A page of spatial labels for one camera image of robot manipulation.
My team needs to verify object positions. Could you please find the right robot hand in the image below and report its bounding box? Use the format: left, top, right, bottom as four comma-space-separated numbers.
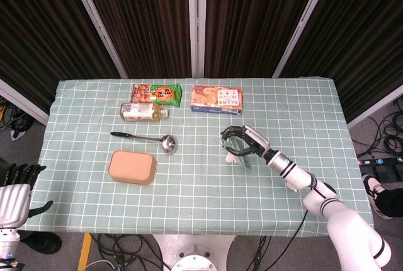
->
220, 125, 271, 158

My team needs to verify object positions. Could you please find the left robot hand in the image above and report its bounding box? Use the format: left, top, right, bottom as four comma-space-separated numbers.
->
0, 163, 54, 226

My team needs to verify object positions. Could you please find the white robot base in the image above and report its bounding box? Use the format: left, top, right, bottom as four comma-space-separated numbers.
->
152, 234, 237, 271

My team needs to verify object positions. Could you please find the black shoe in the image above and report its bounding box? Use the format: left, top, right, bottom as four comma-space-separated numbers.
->
18, 231, 63, 255

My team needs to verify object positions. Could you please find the orange blue cracker box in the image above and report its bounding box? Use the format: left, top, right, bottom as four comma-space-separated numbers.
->
190, 84, 244, 116

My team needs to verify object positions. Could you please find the green checked tablecloth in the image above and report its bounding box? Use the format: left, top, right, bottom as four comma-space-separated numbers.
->
23, 77, 375, 237

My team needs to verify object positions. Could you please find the yellow floor tape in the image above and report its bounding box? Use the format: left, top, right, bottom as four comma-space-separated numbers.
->
77, 232, 92, 271

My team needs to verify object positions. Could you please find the green snack bag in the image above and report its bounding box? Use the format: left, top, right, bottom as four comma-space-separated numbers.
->
130, 83, 183, 108

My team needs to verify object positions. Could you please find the brown paper box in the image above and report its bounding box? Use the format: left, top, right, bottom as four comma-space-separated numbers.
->
108, 149, 158, 186

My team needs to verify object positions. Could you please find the yellow tea bottle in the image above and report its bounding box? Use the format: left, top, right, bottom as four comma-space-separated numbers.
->
119, 102, 170, 122

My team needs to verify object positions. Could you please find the dark corrugated partition panel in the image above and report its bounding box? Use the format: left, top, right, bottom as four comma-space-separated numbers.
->
77, 0, 193, 79
0, 0, 122, 114
278, 0, 403, 124
204, 0, 324, 79

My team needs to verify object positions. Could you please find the white black sneaker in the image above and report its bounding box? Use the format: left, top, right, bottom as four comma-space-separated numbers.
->
361, 173, 387, 207

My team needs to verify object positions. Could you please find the black power strip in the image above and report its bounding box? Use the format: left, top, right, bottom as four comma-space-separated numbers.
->
358, 156, 403, 168

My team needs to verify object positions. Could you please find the black foot pedal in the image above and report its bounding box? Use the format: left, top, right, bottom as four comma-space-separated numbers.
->
361, 165, 401, 184

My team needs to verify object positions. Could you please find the black trouser leg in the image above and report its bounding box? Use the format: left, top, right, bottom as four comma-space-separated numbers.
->
376, 187, 403, 220

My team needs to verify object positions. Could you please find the black cable bundle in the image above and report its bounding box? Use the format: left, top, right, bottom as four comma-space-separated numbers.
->
0, 96, 35, 141
352, 96, 403, 158
86, 233, 173, 271
245, 235, 275, 271

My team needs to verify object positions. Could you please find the steel ladle black handle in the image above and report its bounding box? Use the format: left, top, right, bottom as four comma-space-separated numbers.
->
110, 131, 179, 155

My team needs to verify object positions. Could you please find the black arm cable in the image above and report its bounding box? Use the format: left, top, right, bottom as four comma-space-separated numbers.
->
273, 175, 316, 253

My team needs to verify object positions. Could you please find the white partition bottom rail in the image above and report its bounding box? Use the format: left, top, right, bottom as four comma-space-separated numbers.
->
346, 84, 403, 129
0, 78, 50, 126

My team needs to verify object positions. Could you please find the white cable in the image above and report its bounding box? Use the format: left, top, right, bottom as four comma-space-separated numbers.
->
82, 260, 116, 271

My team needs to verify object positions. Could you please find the white partition frame post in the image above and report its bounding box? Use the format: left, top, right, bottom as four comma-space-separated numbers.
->
187, 0, 207, 79
272, 0, 335, 79
65, 0, 128, 79

